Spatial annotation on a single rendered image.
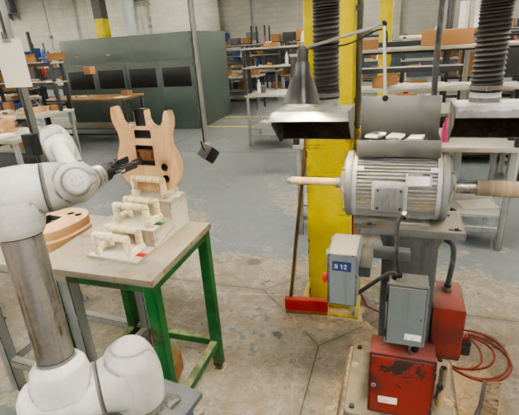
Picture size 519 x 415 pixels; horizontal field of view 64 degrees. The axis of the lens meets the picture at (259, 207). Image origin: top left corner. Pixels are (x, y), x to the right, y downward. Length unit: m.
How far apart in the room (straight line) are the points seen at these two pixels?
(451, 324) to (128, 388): 1.20
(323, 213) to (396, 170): 1.20
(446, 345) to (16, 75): 2.78
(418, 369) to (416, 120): 0.94
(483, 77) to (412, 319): 0.88
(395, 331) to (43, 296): 1.22
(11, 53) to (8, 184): 1.97
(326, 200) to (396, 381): 1.23
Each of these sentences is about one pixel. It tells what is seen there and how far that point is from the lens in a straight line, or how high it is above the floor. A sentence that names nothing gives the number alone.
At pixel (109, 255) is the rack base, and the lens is 1.98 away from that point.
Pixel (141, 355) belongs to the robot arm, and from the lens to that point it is 1.34.
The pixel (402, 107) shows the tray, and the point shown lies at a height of 1.53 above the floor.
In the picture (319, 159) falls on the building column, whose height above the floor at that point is 1.09.
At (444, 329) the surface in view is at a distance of 1.85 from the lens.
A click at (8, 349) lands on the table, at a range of 2.81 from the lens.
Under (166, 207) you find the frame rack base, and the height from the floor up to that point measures 1.07.
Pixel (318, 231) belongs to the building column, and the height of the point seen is 0.60.
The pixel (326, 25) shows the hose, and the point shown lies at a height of 1.82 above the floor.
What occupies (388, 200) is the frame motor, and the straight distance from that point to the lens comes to 1.54.
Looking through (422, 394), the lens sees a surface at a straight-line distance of 1.90.
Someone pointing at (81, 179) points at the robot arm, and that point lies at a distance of 1.14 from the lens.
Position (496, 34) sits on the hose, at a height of 1.76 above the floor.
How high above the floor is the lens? 1.79
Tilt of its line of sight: 22 degrees down
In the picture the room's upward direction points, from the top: 4 degrees counter-clockwise
